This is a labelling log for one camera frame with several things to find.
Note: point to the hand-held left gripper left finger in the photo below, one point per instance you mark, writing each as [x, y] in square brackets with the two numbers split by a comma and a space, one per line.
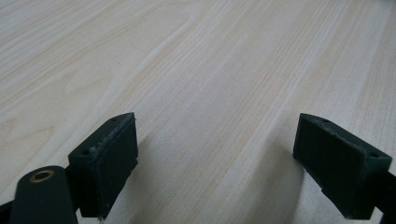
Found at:
[104, 168]

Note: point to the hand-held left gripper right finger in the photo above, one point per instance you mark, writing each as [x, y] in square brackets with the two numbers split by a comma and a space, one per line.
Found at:
[336, 168]

